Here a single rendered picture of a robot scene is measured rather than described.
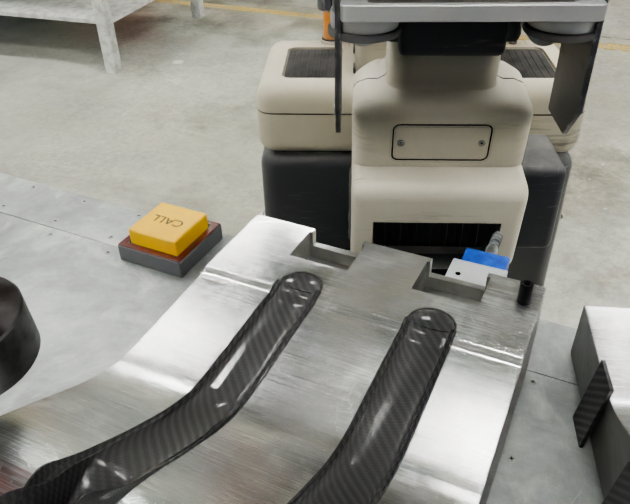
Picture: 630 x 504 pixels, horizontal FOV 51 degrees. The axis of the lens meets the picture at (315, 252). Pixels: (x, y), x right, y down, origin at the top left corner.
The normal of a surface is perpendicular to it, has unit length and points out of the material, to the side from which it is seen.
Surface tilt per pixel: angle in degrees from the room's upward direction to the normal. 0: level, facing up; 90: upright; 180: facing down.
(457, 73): 98
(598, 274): 0
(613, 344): 0
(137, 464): 26
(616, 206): 0
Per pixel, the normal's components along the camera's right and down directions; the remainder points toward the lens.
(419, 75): -0.04, 0.69
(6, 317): -0.05, -0.77
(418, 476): 0.06, -0.89
